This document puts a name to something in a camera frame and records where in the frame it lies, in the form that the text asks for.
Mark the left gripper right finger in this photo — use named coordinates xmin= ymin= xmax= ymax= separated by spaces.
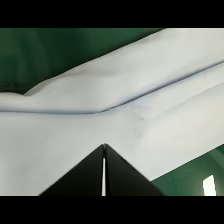
xmin=104 ymin=143 xmax=166 ymax=197

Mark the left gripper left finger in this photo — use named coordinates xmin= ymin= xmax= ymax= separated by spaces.
xmin=39 ymin=143 xmax=105 ymax=197

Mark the white shirt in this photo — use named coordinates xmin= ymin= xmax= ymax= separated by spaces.
xmin=0 ymin=28 xmax=224 ymax=197

